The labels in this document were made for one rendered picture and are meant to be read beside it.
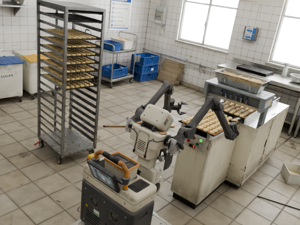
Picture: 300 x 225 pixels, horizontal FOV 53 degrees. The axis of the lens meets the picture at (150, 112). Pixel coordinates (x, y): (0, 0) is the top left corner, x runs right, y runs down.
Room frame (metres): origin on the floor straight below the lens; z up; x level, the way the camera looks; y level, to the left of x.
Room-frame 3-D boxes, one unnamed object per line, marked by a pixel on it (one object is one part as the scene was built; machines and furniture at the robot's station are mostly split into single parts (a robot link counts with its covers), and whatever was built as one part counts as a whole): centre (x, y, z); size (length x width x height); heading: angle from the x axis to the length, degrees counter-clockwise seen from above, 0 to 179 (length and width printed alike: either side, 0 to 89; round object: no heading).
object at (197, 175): (2.97, -0.67, 0.45); 0.70 x 0.34 x 0.90; 144
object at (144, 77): (7.45, 0.30, 0.10); 0.60 x 0.40 x 0.20; 140
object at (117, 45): (6.57, 1.03, 0.88); 0.40 x 0.30 x 0.16; 55
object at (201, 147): (2.68, -0.46, 0.77); 0.24 x 0.04 x 0.14; 54
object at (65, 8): (3.09, 0.95, 0.97); 0.03 x 0.03 x 1.70; 46
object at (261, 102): (3.38, -0.97, 1.01); 0.72 x 0.33 x 0.34; 54
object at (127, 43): (6.90, 0.85, 0.90); 0.44 x 0.36 x 0.20; 60
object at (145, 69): (7.45, 0.30, 0.30); 0.60 x 0.40 x 0.20; 142
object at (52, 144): (3.46, 1.02, 0.93); 0.64 x 0.51 x 1.78; 46
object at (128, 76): (6.75, 0.94, 0.57); 0.85 x 0.58 x 1.13; 149
